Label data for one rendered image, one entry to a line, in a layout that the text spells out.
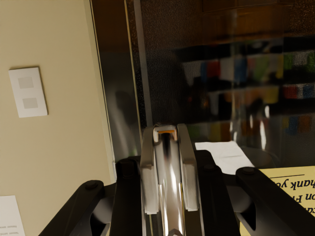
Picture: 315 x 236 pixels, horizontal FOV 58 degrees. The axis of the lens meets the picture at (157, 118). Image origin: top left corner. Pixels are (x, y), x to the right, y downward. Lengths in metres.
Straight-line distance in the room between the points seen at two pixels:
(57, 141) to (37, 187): 0.14
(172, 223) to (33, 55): 0.58
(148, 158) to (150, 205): 0.03
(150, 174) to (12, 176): 0.69
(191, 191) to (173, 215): 0.05
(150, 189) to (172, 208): 0.04
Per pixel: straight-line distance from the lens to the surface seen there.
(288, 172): 0.26
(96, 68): 0.23
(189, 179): 0.16
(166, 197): 0.19
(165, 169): 0.18
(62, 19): 0.69
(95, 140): 0.72
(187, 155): 0.16
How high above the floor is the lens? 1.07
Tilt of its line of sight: 16 degrees up
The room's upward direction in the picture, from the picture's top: 174 degrees clockwise
